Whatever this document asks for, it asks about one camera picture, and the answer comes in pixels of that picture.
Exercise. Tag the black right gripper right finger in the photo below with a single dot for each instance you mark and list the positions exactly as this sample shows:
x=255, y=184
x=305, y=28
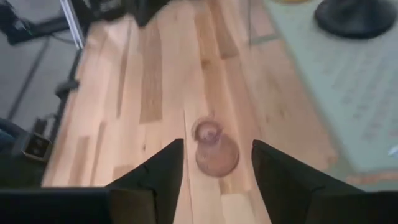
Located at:
x=295, y=193

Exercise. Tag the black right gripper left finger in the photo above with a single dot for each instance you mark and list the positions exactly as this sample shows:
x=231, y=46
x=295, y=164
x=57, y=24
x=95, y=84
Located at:
x=149, y=186

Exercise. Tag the pink ribbed glass candle holder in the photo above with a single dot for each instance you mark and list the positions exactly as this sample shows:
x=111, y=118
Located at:
x=216, y=155

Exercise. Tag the pale green side table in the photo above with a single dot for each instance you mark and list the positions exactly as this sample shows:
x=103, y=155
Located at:
x=342, y=93

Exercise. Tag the black table frame rail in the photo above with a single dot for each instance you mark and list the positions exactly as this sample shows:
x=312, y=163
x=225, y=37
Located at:
x=66, y=90

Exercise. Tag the black rail clamp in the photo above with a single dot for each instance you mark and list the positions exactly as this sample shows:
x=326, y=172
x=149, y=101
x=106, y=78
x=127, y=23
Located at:
x=66, y=87

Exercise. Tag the silver diagonal frame bar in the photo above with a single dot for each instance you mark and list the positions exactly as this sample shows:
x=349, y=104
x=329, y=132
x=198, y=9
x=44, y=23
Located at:
x=73, y=23

